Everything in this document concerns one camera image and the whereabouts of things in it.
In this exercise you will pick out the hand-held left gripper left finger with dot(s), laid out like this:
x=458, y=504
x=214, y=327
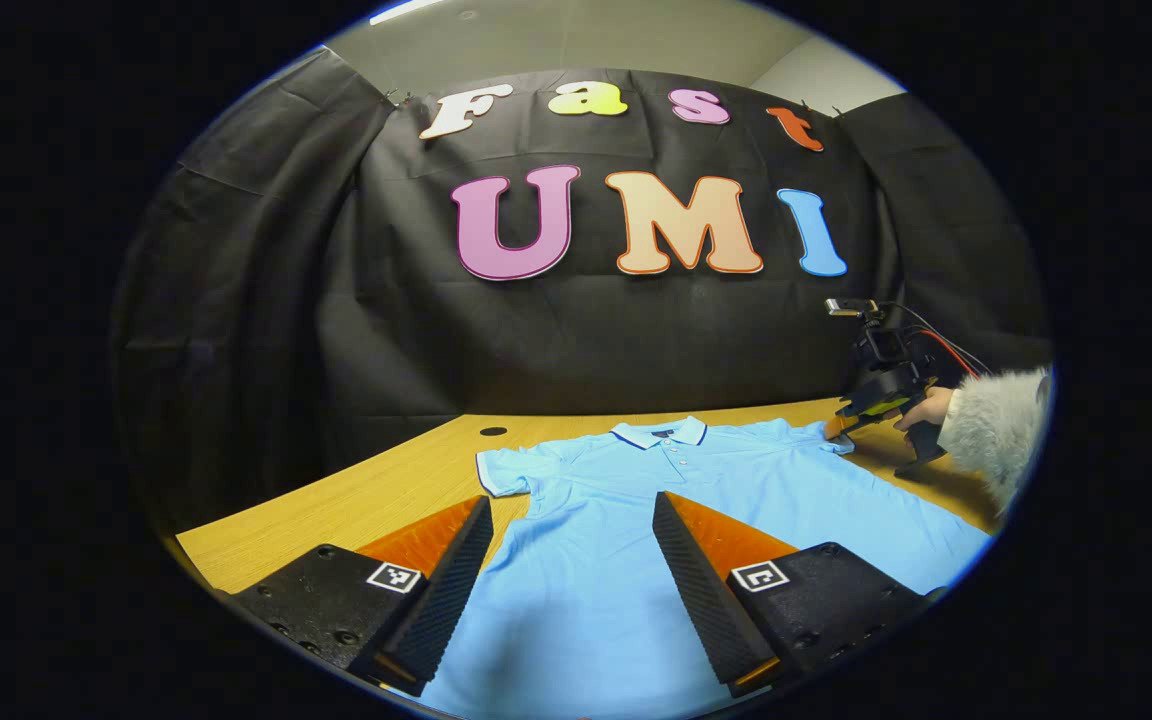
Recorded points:
x=446, y=600

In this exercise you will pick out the black backdrop cloth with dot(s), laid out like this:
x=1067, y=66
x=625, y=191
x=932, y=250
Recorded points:
x=616, y=340

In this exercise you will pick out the light blue polo T-shirt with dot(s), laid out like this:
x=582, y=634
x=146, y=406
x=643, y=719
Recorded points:
x=576, y=560

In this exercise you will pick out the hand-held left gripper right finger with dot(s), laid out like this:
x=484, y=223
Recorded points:
x=701, y=600

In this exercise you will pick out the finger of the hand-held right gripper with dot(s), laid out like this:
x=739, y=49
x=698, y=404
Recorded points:
x=839, y=428

